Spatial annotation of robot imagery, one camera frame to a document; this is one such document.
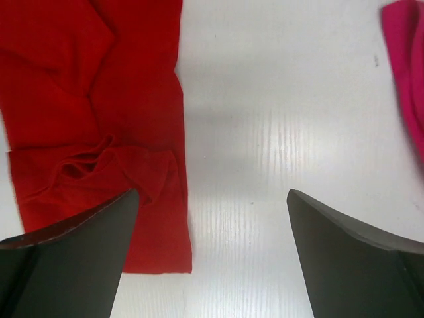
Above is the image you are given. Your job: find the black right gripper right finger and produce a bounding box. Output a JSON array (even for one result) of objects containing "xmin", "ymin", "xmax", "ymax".
[{"xmin": 287, "ymin": 189, "xmax": 423, "ymax": 317}]

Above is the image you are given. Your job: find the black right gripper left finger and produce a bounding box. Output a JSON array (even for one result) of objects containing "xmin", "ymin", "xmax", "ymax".
[{"xmin": 1, "ymin": 189, "xmax": 139, "ymax": 317}]

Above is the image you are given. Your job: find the red t shirt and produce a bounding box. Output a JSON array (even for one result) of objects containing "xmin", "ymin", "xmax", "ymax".
[{"xmin": 1, "ymin": 1, "xmax": 192, "ymax": 274}]

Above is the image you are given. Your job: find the pink t shirt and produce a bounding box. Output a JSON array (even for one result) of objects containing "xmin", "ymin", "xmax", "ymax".
[{"xmin": 381, "ymin": 1, "xmax": 423, "ymax": 160}]

